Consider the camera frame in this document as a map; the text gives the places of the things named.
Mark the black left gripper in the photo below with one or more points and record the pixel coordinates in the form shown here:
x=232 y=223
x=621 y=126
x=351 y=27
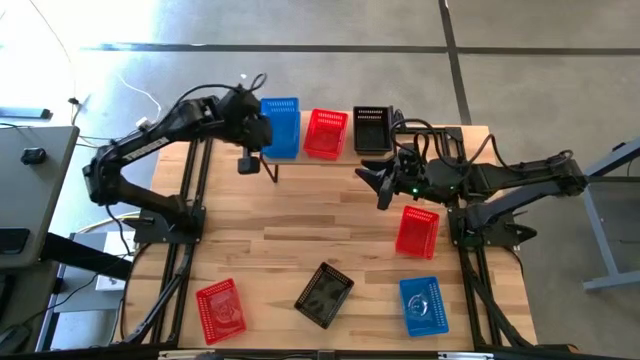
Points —
x=247 y=122

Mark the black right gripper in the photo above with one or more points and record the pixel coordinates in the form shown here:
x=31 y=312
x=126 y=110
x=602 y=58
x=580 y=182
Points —
x=430 y=182

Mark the blue slotted plastic basket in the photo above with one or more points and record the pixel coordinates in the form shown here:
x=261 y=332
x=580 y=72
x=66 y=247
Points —
x=281 y=127
x=423 y=306

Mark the black slotted plastic basket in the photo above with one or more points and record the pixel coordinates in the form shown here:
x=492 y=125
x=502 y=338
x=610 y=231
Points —
x=324 y=295
x=372 y=129

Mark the red slotted plastic basket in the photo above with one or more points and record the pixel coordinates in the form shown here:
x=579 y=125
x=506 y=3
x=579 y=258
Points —
x=221 y=311
x=326 y=134
x=417 y=231

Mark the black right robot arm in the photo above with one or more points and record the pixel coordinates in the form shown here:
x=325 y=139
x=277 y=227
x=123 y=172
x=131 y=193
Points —
x=525 y=172

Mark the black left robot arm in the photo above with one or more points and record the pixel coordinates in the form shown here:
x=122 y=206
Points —
x=150 y=145

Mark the white power adapter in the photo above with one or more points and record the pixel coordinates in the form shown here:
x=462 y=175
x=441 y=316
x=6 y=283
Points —
x=144 y=121

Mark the black computer mouse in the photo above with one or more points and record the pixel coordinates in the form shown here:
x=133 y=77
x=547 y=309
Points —
x=33 y=156

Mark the dark grey flat bar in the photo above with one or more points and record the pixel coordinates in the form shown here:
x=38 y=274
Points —
x=25 y=112

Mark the grey desk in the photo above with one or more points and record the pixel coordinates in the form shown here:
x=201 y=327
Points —
x=30 y=195

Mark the black flat device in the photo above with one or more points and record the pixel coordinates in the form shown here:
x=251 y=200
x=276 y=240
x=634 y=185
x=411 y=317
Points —
x=12 y=241

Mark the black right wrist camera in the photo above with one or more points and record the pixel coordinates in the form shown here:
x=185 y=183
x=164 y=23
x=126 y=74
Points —
x=409 y=156

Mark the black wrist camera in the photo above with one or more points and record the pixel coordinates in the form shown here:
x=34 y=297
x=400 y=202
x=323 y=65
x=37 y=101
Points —
x=409 y=156
x=248 y=165

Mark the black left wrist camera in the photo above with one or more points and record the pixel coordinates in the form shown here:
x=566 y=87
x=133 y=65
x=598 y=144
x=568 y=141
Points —
x=248 y=165

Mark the silver metal table bracket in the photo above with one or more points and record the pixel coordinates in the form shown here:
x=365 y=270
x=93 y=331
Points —
x=465 y=356

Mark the grey metal desk frame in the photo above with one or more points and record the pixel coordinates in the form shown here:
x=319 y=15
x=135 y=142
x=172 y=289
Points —
x=607 y=240

